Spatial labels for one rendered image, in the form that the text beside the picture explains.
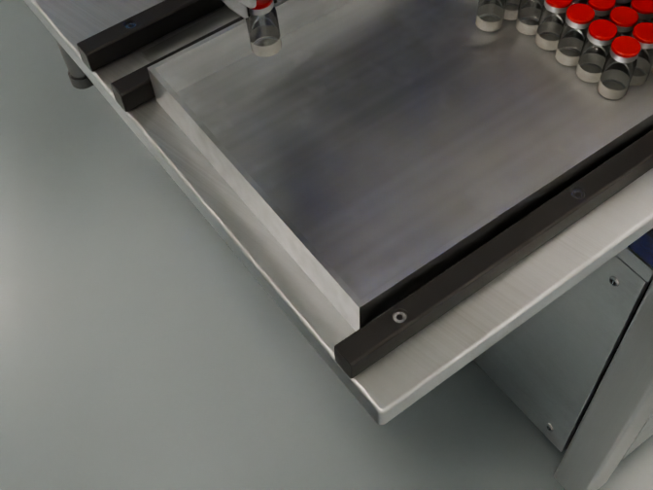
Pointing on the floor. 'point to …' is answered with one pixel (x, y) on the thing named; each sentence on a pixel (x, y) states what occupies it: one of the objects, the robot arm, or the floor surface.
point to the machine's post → (614, 408)
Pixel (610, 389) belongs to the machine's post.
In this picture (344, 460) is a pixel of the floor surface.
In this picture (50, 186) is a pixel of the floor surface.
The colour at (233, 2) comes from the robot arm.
